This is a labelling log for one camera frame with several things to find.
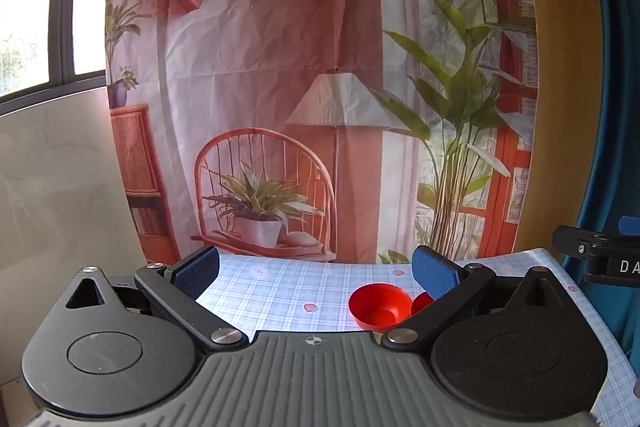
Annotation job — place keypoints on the blue plaid tablecloth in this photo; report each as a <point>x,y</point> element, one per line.
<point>280,292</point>

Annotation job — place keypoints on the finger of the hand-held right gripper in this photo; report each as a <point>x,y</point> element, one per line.
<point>630,225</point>
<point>607,257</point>

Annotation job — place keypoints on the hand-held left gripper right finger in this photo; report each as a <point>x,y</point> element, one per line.
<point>433,276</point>

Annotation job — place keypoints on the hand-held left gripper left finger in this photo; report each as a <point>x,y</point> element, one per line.
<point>197,272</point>

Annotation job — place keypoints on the printed room scene backdrop cloth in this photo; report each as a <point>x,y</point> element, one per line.
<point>320,72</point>

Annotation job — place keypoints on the large red bowl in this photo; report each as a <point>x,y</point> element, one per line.
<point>377,304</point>

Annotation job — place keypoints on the dark window frame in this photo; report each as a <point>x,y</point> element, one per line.
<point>62,7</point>

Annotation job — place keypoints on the blue curtain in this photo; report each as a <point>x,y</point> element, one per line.
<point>607,97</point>

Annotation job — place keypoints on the small red bowl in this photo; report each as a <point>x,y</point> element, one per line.
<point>421,302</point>

